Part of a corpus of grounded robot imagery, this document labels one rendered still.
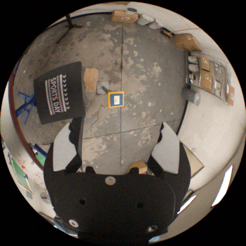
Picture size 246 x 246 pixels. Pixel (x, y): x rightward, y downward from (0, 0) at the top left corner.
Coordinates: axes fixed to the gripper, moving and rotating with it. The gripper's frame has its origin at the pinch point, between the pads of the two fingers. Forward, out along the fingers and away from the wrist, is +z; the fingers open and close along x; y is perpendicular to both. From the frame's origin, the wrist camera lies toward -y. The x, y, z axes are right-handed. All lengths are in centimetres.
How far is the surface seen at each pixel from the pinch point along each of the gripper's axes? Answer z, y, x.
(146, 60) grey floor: 173, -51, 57
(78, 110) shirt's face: 47, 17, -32
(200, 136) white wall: 123, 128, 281
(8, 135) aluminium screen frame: -10.2, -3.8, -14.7
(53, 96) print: 41, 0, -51
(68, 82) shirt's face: 45, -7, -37
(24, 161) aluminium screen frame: -10.1, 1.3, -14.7
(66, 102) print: 44, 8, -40
